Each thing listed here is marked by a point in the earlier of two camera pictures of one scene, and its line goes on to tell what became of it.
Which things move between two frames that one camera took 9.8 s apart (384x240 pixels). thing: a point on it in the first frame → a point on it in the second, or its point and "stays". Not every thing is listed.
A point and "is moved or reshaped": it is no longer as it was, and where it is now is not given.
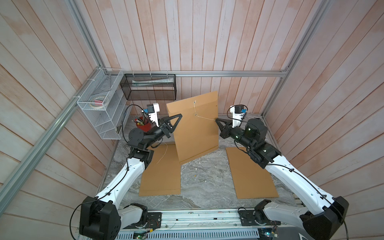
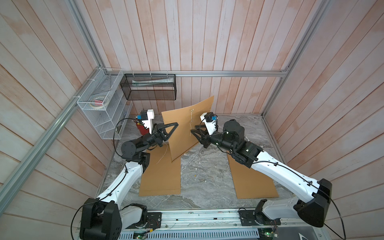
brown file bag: (197, 132) is moved or reshaped
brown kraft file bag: (162, 174) stays
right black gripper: (226, 132) → (205, 141)
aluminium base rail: (215, 221) stays
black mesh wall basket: (149, 86) stays
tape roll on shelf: (97, 102) stays
